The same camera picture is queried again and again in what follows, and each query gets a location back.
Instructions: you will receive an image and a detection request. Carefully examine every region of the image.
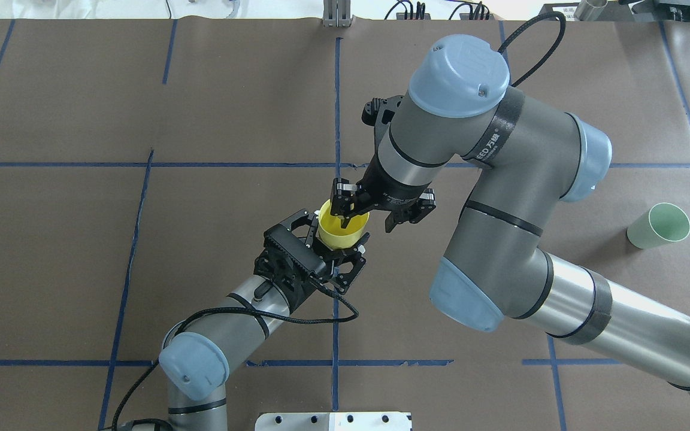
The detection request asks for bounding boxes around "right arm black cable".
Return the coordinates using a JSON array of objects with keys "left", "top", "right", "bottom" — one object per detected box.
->
[{"left": 497, "top": 11, "right": 566, "bottom": 88}]

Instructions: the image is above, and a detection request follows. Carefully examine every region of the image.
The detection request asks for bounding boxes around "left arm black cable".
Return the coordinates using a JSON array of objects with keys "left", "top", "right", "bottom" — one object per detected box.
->
[{"left": 98, "top": 272, "right": 360, "bottom": 431}]

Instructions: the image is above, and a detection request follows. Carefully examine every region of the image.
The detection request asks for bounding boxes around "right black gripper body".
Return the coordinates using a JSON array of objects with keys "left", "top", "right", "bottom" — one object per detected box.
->
[{"left": 357, "top": 157, "right": 437, "bottom": 217}]

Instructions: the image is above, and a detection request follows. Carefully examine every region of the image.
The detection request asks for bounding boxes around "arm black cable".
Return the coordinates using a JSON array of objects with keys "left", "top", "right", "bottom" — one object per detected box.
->
[
  {"left": 98, "top": 272, "right": 360, "bottom": 431},
  {"left": 497, "top": 11, "right": 566, "bottom": 88}
]

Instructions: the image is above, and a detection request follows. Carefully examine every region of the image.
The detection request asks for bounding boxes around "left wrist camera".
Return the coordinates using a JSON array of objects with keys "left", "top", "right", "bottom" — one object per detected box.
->
[{"left": 264, "top": 224, "right": 326, "bottom": 280}]

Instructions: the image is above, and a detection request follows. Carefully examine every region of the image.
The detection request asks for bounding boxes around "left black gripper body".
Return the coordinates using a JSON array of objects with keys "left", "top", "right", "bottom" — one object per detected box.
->
[{"left": 253, "top": 210, "right": 346, "bottom": 300}]

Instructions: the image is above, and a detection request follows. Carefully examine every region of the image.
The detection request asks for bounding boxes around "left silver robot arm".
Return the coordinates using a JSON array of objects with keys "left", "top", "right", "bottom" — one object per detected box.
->
[{"left": 153, "top": 208, "right": 369, "bottom": 430}]

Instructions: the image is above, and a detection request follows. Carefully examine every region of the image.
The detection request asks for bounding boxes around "yellow plastic cup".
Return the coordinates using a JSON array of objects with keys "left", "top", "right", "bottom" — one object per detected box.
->
[{"left": 317, "top": 200, "right": 370, "bottom": 249}]

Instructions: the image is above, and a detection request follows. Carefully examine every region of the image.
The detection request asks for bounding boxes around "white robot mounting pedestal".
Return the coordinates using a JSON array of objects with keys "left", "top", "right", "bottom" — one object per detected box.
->
[{"left": 255, "top": 411, "right": 413, "bottom": 430}]

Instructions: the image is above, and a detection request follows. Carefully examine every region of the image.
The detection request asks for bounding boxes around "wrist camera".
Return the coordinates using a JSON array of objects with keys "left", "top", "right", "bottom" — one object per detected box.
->
[
  {"left": 264, "top": 224, "right": 326, "bottom": 280},
  {"left": 361, "top": 95, "right": 404, "bottom": 147}
]

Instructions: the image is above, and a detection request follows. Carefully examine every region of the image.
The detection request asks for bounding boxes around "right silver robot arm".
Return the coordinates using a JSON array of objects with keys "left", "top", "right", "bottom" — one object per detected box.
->
[{"left": 329, "top": 34, "right": 690, "bottom": 395}]

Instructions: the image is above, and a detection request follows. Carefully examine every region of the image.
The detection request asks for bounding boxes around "light green plastic cup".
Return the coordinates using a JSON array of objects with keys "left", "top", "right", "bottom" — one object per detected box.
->
[{"left": 625, "top": 202, "right": 690, "bottom": 249}]

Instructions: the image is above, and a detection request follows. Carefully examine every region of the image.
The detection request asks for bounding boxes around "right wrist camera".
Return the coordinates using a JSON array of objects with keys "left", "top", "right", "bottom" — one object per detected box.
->
[{"left": 361, "top": 95, "right": 404, "bottom": 147}]

